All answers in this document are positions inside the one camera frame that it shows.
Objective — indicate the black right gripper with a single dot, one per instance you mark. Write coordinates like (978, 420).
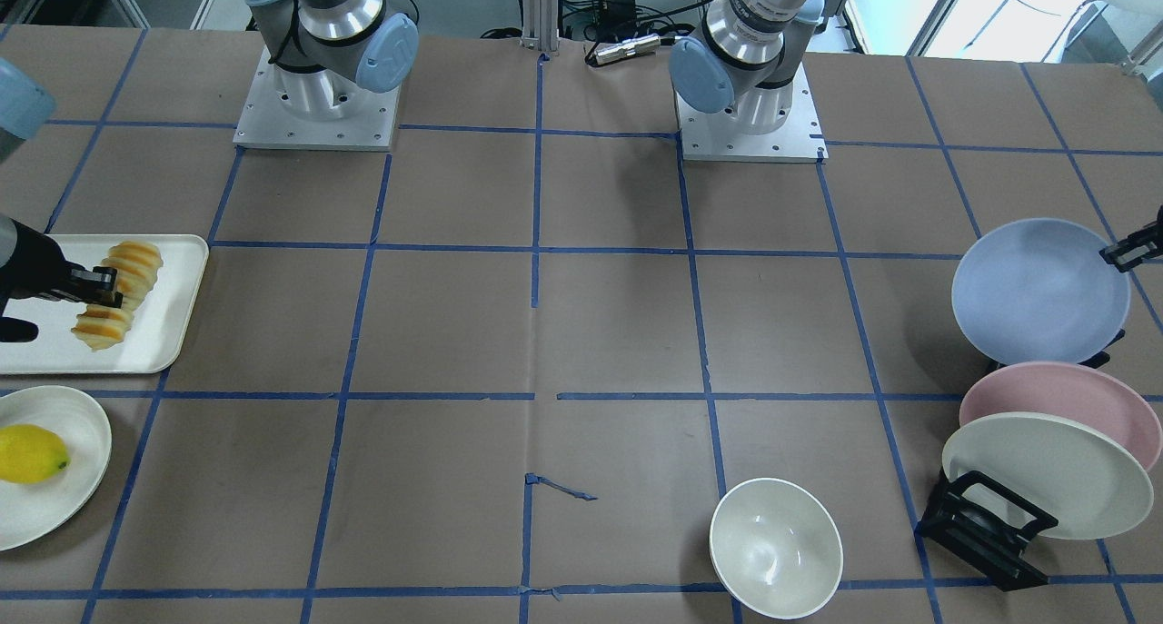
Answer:
(34, 265)

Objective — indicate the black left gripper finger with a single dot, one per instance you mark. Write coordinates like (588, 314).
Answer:
(1138, 247)

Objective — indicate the sliced bread loaf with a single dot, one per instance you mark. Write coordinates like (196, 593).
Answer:
(137, 266)

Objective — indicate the blue plate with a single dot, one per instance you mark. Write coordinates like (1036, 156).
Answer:
(1037, 290)

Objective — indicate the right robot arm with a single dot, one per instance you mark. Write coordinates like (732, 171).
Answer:
(365, 41)

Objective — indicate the pink plate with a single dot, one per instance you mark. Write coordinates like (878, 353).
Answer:
(1078, 393)

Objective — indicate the white plate with lemon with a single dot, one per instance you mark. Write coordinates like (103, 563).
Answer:
(30, 511)

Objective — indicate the cream plate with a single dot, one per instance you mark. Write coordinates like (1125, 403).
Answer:
(1093, 487)

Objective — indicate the black plate rack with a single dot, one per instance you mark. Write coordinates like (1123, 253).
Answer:
(987, 525)

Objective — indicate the white rectangular tray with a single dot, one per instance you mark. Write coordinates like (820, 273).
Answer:
(153, 341)

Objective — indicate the yellow lemon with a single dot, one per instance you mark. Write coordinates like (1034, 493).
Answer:
(31, 453)

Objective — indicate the white bowl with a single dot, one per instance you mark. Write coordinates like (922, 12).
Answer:
(776, 548)

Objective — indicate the silver cylindrical connector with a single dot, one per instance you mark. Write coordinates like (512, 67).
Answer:
(607, 53)

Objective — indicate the black power adapter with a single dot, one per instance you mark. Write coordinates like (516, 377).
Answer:
(614, 11)

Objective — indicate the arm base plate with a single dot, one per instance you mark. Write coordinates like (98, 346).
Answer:
(767, 125)
(286, 111)

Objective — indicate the aluminium frame post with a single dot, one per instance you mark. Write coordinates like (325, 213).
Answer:
(540, 25)

